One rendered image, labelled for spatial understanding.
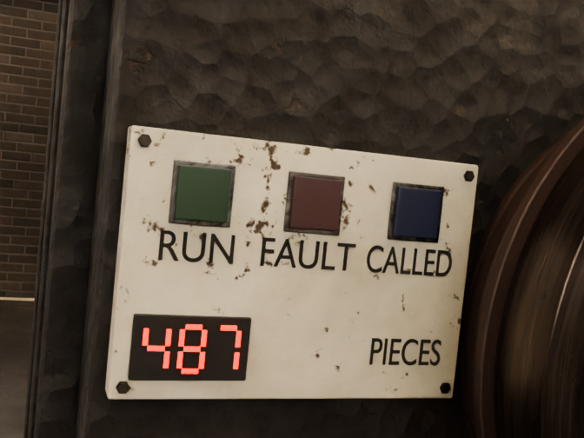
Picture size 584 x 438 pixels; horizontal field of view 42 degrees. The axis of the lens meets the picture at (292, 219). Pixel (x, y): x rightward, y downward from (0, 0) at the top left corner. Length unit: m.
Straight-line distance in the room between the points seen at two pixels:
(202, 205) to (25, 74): 6.01
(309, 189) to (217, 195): 0.07
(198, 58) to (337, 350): 0.23
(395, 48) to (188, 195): 0.19
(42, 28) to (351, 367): 6.07
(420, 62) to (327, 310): 0.20
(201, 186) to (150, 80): 0.08
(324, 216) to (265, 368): 0.11
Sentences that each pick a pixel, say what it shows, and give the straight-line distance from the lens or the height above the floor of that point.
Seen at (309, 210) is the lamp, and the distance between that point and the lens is 0.52.
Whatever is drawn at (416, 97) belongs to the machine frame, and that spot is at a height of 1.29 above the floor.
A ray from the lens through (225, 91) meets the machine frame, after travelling 0.53.
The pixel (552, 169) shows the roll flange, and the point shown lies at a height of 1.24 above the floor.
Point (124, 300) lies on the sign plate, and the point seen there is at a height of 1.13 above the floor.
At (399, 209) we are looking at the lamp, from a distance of 0.55.
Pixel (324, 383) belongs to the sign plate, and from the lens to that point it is 0.56.
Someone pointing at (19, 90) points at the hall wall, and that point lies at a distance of 6.48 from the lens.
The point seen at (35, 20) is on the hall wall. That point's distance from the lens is 6.54.
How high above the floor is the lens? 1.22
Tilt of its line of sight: 3 degrees down
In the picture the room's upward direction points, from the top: 6 degrees clockwise
